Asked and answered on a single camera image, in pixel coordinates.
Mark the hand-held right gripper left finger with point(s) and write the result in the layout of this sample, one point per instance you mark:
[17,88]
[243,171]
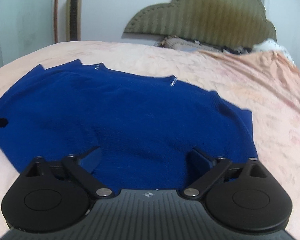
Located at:
[92,158]

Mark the white wardrobe with flower stickers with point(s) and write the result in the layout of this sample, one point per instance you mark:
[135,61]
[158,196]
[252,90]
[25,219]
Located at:
[20,17]

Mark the brown pillow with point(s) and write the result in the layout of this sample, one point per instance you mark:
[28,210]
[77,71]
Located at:
[182,43]

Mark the green padded headboard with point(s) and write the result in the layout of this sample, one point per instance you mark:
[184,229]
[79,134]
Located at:
[210,12]

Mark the blue beaded sweater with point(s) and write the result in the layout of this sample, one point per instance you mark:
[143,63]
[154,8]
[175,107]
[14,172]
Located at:
[120,120]

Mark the pink bed sheet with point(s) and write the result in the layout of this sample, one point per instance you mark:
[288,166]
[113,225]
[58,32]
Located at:
[145,57]

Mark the gold tower fan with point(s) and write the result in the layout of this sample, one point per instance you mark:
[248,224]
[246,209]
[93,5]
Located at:
[74,10]

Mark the white cloth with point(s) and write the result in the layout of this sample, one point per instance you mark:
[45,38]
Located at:
[272,45]

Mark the peach blanket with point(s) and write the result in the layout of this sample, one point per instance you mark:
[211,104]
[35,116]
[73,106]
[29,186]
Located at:
[265,75]

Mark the black clothes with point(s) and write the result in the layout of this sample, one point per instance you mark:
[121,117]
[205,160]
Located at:
[236,50]

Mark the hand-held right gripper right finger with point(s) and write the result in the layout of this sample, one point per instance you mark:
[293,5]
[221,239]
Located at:
[199,158]

